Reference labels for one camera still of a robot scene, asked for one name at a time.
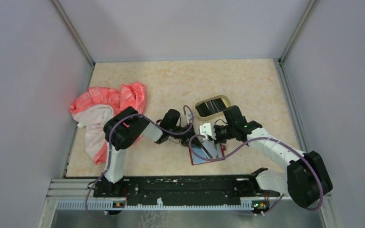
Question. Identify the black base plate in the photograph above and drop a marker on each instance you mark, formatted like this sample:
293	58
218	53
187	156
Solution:
202	190

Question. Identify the pink white cloth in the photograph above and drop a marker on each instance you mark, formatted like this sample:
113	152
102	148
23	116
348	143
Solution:
98	105

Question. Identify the red card holder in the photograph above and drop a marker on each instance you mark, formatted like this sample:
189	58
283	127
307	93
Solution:
208	150

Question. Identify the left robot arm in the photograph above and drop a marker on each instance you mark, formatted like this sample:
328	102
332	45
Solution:
125	128

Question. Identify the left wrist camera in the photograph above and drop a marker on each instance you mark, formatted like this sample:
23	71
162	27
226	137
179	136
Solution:
189	118

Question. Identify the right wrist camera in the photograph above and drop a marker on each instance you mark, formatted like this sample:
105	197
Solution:
207	131

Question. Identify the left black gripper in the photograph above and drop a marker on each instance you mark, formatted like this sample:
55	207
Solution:
188	134

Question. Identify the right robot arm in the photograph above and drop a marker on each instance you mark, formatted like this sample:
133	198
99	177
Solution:
305	178

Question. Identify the beige oval tray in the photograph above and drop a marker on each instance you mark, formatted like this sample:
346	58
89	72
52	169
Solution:
209	104

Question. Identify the black credit card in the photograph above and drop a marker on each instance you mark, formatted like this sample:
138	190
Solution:
203	110
219	104

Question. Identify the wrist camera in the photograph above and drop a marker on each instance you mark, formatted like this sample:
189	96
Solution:
189	118
207	131

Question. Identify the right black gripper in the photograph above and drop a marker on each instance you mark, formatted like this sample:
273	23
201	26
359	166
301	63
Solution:
218	140

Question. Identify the aluminium frame rail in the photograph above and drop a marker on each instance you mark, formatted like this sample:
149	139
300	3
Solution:
77	194

